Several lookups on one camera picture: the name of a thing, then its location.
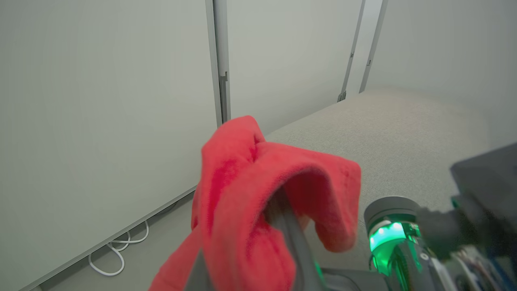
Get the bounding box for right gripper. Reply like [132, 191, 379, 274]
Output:
[364, 196, 447, 291]

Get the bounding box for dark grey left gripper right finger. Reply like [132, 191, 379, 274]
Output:
[264, 189, 326, 291]

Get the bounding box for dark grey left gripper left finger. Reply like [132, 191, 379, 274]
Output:
[184, 249, 214, 291]

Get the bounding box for red clothing item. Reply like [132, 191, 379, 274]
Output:
[149, 116, 362, 291]

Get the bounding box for large white partition panel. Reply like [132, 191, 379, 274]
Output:
[0, 0, 223, 291]

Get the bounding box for white coiled cable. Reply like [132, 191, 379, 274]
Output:
[88, 220, 149, 277]

